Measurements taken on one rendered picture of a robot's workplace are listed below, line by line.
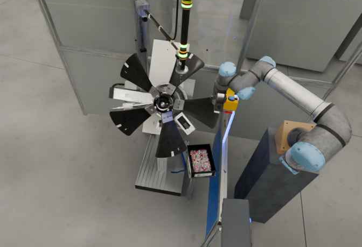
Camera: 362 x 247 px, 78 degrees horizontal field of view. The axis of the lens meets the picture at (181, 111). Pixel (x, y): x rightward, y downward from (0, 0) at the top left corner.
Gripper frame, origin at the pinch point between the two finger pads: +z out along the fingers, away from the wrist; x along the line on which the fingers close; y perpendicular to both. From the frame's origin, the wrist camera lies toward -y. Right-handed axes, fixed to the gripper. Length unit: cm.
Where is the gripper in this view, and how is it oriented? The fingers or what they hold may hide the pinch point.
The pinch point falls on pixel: (215, 105)
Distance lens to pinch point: 134.5
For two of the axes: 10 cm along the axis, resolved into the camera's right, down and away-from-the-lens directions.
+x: -9.9, -1.6, 0.6
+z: -0.2, 4.3, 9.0
